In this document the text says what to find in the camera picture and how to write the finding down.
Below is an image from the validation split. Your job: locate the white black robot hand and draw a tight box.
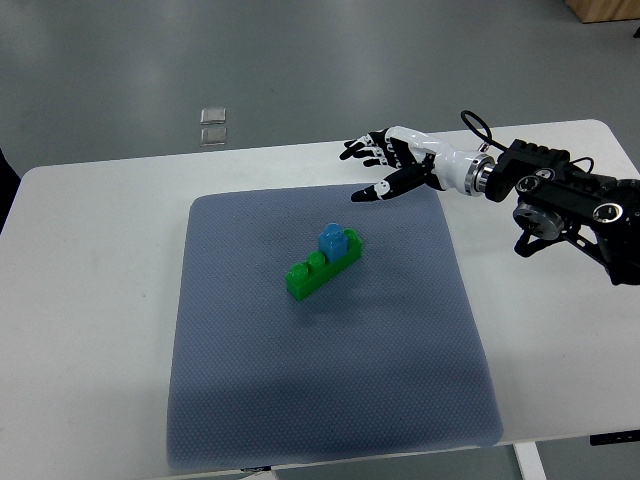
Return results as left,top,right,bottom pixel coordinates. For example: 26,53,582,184
340,126,495,202

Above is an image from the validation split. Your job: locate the blue toy block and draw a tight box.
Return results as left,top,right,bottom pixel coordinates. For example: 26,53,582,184
318,223,348,263

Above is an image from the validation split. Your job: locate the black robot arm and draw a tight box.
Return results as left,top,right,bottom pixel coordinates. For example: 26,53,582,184
477,140,639,285

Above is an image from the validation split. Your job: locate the green four-stud toy block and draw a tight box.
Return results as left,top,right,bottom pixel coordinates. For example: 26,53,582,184
285,225,363,301

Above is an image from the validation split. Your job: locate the blue-grey textured mat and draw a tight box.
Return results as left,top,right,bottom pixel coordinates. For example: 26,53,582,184
167,185,503,470

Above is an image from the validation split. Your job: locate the upper metal floor plate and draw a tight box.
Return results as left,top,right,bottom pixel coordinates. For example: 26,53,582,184
200,107,227,125

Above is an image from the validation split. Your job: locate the metal floor plate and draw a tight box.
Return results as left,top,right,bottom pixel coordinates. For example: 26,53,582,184
200,127,227,146
200,107,227,125

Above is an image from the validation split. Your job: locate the lower metal floor plate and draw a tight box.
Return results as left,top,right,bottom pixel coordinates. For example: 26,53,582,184
200,127,227,146

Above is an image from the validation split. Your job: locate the wooden box corner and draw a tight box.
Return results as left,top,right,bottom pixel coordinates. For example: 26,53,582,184
565,0,639,23

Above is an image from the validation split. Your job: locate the white table leg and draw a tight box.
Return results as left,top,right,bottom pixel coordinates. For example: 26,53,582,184
513,442,547,480

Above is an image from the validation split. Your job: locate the black table control panel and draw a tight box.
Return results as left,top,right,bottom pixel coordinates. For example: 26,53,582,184
589,430,640,446

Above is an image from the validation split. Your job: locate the black cable loop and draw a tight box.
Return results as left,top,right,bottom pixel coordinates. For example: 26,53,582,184
460,109,511,153

